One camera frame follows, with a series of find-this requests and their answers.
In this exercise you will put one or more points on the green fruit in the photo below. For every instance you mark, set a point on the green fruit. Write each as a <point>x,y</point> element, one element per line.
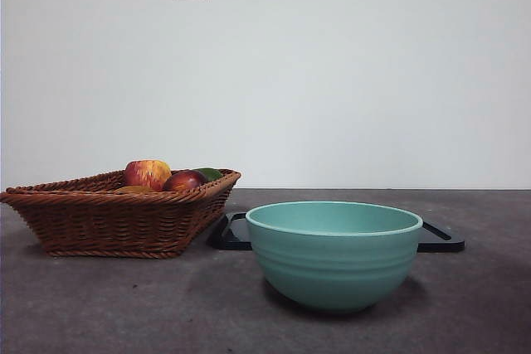
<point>211,173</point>

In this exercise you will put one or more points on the brown yellow kiwi fruit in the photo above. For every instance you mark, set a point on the brown yellow kiwi fruit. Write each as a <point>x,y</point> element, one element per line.
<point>132,189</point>

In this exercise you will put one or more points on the teal ribbed bowl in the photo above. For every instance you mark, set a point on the teal ribbed bowl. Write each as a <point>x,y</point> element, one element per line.
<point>332,267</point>

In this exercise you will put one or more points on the dark red round fruit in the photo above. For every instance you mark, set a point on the dark red round fruit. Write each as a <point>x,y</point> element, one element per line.
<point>184,182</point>

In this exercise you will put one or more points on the brown wicker basket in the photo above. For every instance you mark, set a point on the brown wicker basket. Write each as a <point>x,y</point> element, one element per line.
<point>103,221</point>

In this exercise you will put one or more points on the dark rectangular tray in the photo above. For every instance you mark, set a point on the dark rectangular tray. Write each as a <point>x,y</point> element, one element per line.
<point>437,242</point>

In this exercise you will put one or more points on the red yellow striped apple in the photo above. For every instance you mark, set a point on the red yellow striped apple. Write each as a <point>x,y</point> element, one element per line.
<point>145,173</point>

